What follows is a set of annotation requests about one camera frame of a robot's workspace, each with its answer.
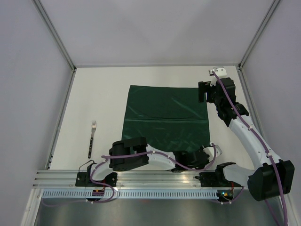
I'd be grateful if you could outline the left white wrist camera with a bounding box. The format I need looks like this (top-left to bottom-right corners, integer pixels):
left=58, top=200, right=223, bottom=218
left=203, top=143, right=222, bottom=161

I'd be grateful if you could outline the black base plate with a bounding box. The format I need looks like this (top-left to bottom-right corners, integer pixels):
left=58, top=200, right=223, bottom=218
left=75, top=172, right=117, bottom=187
left=194, top=172, right=221, bottom=187

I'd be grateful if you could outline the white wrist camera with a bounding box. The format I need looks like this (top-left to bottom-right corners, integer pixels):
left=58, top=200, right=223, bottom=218
left=203, top=143, right=222, bottom=161
left=209, top=66, right=227, bottom=87

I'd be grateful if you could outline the dark green cloth napkin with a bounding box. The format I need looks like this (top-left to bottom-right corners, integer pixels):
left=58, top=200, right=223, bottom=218
left=122, top=85, right=210, bottom=152

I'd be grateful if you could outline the aluminium mounting rail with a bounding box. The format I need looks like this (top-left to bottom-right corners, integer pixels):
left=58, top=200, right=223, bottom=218
left=32, top=170, right=233, bottom=189

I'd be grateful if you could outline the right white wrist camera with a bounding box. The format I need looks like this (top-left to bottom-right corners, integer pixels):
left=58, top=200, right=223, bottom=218
left=209, top=66, right=227, bottom=87

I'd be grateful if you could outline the right aluminium frame post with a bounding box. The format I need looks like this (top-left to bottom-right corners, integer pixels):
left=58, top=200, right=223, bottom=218
left=237, top=0, right=283, bottom=70

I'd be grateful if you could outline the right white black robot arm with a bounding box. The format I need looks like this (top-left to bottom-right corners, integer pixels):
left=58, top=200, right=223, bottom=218
left=198, top=78, right=295, bottom=201

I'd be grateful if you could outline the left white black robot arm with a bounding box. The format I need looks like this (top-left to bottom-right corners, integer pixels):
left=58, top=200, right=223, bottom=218
left=85, top=137, right=217, bottom=187

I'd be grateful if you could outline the white slotted cable duct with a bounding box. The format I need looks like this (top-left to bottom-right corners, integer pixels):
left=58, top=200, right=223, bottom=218
left=42, top=189, right=218, bottom=199

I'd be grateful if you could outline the silver fork with dark handle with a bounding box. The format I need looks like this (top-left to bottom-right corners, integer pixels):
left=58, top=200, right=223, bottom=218
left=88, top=121, right=97, bottom=159

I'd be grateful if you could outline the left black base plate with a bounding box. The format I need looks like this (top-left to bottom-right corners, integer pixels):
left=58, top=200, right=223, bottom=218
left=75, top=172, right=117, bottom=187

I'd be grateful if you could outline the aluminium frame post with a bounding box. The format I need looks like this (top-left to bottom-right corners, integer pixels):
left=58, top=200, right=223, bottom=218
left=32, top=0, right=77, bottom=71
left=237, top=0, right=283, bottom=70

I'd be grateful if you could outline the left aluminium frame post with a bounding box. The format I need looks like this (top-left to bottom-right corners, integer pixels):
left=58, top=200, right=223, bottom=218
left=32, top=0, right=77, bottom=71

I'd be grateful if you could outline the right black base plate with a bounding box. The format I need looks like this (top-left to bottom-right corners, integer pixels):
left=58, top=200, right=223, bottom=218
left=194, top=172, right=221, bottom=187

